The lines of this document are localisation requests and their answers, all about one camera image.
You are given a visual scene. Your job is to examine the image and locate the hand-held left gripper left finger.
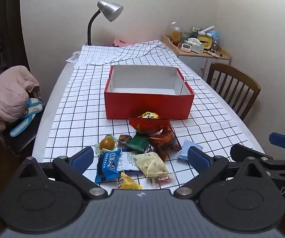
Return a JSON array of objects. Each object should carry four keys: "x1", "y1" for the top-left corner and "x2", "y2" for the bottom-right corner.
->
[{"x1": 18, "y1": 146, "x2": 107, "y2": 200}]

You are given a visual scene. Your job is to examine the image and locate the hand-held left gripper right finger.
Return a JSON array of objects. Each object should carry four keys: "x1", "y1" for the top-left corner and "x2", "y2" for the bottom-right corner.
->
[{"x1": 174, "y1": 146, "x2": 270, "y2": 199}]

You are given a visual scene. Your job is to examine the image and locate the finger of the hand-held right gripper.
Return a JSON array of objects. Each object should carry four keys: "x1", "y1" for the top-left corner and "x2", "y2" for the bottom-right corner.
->
[
  {"x1": 230, "y1": 144, "x2": 285, "y2": 172},
  {"x1": 269, "y1": 132, "x2": 285, "y2": 152}
]

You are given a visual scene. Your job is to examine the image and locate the light blue snack packet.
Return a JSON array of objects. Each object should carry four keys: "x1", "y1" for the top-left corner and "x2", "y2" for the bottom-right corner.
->
[{"x1": 177, "y1": 139, "x2": 203, "y2": 160}]

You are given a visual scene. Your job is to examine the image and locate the clear packet with round pastry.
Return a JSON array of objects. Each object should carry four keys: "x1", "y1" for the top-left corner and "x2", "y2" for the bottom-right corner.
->
[{"x1": 94, "y1": 134, "x2": 119, "y2": 156}]

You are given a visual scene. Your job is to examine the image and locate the dark red foil packet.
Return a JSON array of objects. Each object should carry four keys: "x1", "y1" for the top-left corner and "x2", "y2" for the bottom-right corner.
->
[{"x1": 147, "y1": 126, "x2": 182, "y2": 161}]

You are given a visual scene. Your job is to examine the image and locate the small brown candy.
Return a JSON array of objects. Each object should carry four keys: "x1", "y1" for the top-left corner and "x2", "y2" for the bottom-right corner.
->
[{"x1": 118, "y1": 134, "x2": 133, "y2": 146}]

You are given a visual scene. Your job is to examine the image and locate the white blue snack packet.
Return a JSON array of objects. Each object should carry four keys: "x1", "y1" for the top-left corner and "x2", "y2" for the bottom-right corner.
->
[{"x1": 118, "y1": 151, "x2": 143, "y2": 173}]

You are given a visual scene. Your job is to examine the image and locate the cream snack packet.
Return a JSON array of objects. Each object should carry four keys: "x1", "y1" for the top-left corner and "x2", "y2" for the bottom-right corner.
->
[{"x1": 134, "y1": 152, "x2": 170, "y2": 178}]

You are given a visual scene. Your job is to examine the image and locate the small yellow snack packet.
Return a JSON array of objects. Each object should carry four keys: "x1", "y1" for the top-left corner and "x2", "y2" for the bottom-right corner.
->
[{"x1": 118, "y1": 172, "x2": 143, "y2": 190}]

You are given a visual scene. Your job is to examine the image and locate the green snack packet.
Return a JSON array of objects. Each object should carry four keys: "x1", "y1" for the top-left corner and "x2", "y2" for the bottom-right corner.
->
[{"x1": 126, "y1": 134, "x2": 150, "y2": 154}]

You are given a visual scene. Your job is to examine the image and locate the large red snack packet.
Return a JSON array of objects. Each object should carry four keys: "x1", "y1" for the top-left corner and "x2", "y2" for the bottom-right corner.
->
[{"x1": 129, "y1": 117, "x2": 171, "y2": 136}]

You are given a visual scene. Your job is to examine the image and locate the red cardboard box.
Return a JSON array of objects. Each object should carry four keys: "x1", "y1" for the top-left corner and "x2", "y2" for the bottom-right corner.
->
[{"x1": 104, "y1": 64, "x2": 195, "y2": 120}]

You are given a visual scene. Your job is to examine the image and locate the white checked tablecloth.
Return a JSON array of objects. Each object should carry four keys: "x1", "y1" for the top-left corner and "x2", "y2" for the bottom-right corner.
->
[{"x1": 43, "y1": 40, "x2": 242, "y2": 191}]

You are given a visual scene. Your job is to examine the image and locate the black chair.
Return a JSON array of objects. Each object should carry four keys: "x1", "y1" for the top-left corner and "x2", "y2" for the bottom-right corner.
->
[{"x1": 4, "y1": 99, "x2": 45, "y2": 154}]

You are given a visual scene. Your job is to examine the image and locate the blue white bag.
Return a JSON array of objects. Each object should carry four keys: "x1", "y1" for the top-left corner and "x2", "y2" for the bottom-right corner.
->
[{"x1": 10, "y1": 97, "x2": 45, "y2": 137}]

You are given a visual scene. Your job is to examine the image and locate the brown wooden chair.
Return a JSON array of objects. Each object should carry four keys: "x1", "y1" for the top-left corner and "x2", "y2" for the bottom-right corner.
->
[{"x1": 206, "y1": 62, "x2": 261, "y2": 121}]

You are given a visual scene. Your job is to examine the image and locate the pink padded jacket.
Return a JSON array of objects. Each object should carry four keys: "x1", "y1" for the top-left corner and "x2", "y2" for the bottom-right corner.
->
[{"x1": 0, "y1": 66, "x2": 42, "y2": 150}]

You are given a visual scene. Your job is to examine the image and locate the grey cabinet with wooden top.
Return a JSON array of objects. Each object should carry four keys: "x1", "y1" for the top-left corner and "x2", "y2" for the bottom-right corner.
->
[{"x1": 161, "y1": 35, "x2": 232, "y2": 80}]

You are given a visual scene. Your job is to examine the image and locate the clear plastic packet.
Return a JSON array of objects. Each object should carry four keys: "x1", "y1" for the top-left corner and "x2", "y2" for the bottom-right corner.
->
[{"x1": 66, "y1": 51, "x2": 81, "y2": 63}]

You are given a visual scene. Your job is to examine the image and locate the pale green tissue box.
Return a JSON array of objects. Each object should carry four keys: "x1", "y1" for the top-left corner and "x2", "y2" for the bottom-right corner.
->
[{"x1": 187, "y1": 38, "x2": 205, "y2": 54}]

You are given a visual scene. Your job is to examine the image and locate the yellow holder with slot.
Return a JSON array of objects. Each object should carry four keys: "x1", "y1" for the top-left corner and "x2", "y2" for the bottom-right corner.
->
[{"x1": 196, "y1": 35, "x2": 213, "y2": 50}]

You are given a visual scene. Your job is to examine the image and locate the pink thing behind tablecloth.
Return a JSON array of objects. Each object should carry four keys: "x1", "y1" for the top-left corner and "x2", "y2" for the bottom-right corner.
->
[{"x1": 112, "y1": 37, "x2": 128, "y2": 47}]

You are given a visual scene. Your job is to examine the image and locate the bottle with orange liquid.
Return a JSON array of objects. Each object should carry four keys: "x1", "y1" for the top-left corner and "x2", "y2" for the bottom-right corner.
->
[{"x1": 171, "y1": 27, "x2": 181, "y2": 46}]

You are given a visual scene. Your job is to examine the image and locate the clear glass dome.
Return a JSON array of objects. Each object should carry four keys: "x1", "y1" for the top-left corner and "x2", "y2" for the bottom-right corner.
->
[{"x1": 167, "y1": 21, "x2": 182, "y2": 37}]

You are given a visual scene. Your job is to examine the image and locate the silver desk lamp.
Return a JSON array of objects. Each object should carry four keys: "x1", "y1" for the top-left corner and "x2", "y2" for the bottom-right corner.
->
[{"x1": 86, "y1": 1, "x2": 124, "y2": 46}]

